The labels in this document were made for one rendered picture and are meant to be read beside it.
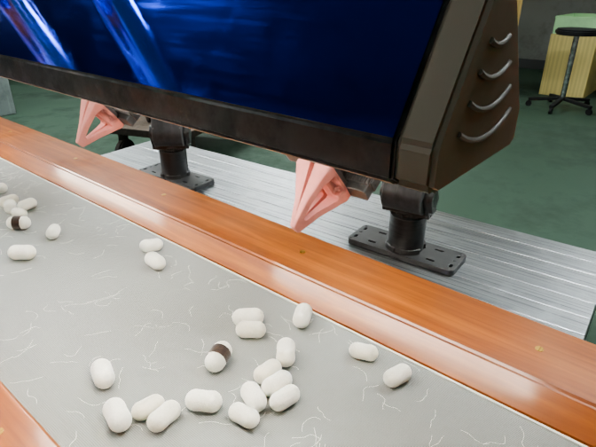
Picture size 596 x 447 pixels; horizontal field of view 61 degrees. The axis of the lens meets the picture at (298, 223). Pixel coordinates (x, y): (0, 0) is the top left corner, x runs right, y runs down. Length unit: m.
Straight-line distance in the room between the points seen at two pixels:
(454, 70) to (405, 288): 0.48
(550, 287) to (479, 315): 0.29
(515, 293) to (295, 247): 0.35
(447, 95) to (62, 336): 0.54
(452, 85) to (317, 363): 0.42
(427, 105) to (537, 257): 0.80
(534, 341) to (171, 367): 0.38
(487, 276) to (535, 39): 6.83
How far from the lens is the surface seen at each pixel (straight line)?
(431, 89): 0.18
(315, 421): 0.50
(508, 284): 0.87
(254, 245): 0.72
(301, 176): 0.56
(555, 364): 0.57
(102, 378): 0.54
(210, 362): 0.53
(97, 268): 0.76
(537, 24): 7.61
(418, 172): 0.17
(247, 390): 0.50
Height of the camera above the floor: 1.11
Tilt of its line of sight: 26 degrees down
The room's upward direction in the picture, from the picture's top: straight up
